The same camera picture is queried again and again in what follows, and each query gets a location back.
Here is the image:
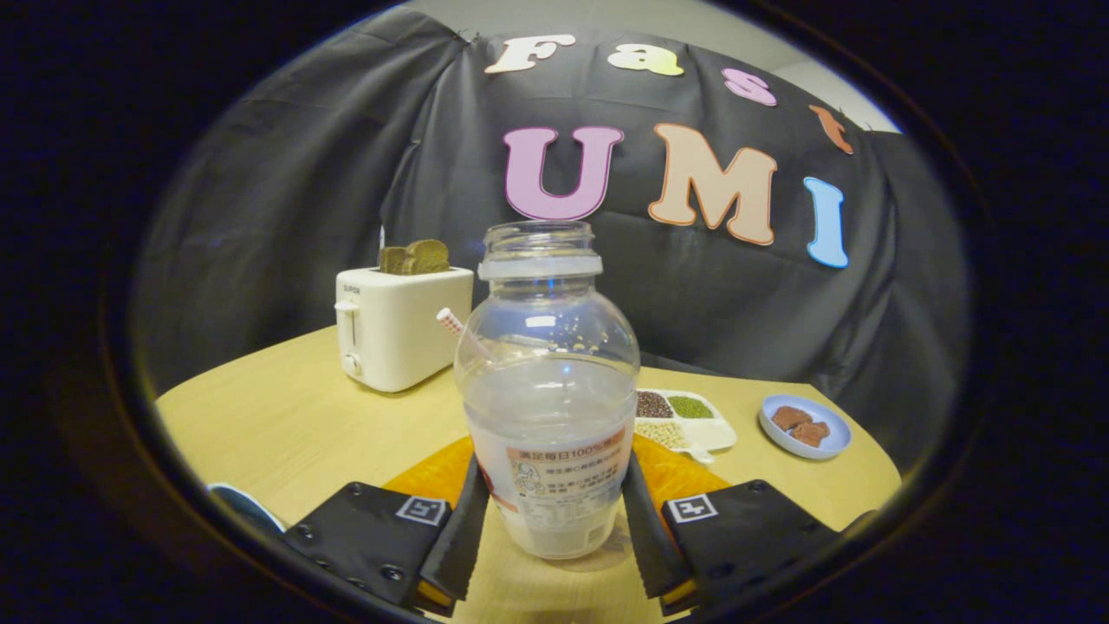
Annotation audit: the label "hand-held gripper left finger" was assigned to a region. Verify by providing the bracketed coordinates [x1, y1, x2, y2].
[282, 436, 493, 618]

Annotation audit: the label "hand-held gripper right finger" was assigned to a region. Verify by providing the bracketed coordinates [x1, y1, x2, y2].
[620, 436, 843, 616]

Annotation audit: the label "clear plastic juice bottle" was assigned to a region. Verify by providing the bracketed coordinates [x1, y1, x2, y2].
[454, 220, 640, 561]

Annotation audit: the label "pale green cup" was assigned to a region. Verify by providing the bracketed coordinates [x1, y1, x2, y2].
[208, 483, 287, 534]

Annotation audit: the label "white divided grain dish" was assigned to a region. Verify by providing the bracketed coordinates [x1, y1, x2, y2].
[634, 389, 738, 464]

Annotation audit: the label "brown food pieces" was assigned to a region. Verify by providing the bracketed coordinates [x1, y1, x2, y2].
[771, 405, 831, 449]

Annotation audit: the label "wooden table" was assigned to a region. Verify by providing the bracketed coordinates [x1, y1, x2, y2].
[156, 325, 904, 624]

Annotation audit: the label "blue plate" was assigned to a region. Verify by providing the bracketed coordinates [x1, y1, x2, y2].
[759, 394, 853, 460]

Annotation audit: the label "white toaster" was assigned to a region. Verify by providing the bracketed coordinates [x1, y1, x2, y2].
[335, 266, 476, 393]

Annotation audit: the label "brown bread slices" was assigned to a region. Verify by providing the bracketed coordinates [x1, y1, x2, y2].
[379, 239, 451, 276]

